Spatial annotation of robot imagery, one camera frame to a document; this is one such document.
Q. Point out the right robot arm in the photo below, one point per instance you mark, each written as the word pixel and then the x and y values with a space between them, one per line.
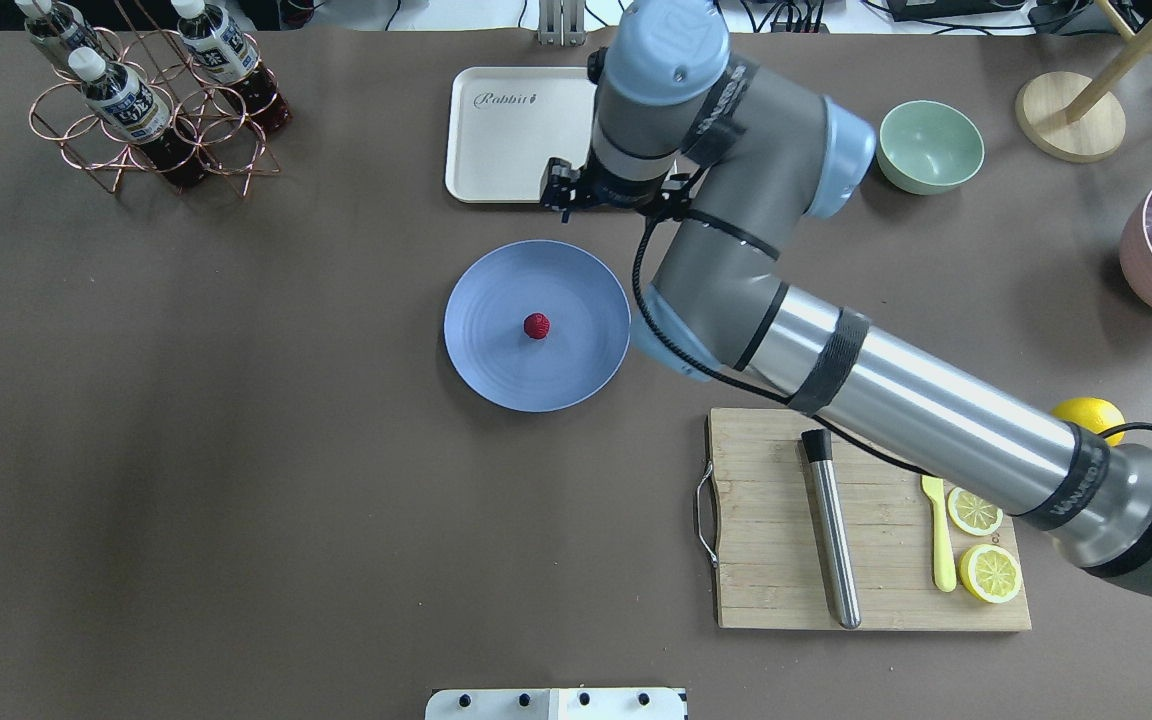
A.
pixel 684 129

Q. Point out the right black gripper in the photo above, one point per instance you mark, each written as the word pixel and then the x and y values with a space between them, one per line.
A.
pixel 620 193

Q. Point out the green bowl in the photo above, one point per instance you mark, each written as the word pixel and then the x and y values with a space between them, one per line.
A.
pixel 926 147

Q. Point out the cream rabbit tray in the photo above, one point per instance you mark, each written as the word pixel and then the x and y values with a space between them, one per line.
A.
pixel 506 123

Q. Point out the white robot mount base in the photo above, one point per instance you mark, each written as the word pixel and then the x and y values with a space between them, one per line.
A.
pixel 632 702

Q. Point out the red strawberry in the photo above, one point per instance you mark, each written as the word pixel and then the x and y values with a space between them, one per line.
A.
pixel 536 326

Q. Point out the wooden stand with base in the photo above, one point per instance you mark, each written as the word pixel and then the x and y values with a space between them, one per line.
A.
pixel 1076 118

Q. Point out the steel muddler black tip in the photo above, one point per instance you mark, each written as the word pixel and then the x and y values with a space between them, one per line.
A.
pixel 817 446

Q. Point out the wooden cutting board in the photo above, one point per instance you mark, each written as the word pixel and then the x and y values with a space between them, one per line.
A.
pixel 771 571

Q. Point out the yellow lemon upper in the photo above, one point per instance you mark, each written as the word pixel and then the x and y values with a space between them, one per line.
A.
pixel 1092 413

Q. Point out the blue round plate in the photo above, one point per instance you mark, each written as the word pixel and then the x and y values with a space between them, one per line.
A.
pixel 589 326

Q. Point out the lemon slice upper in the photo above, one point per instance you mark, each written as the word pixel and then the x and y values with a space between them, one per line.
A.
pixel 972 515

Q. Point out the copper wire bottle rack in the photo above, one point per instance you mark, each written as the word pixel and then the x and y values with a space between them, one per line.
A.
pixel 183 103

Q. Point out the tea bottle right back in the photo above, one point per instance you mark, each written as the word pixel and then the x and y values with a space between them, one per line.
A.
pixel 223 52

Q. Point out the yellow plastic knife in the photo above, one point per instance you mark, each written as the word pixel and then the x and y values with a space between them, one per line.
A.
pixel 943 569

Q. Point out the tea bottle front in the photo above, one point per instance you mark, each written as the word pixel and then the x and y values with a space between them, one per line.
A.
pixel 132 107

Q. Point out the lemon half lower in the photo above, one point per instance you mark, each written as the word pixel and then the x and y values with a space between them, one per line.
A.
pixel 990 573

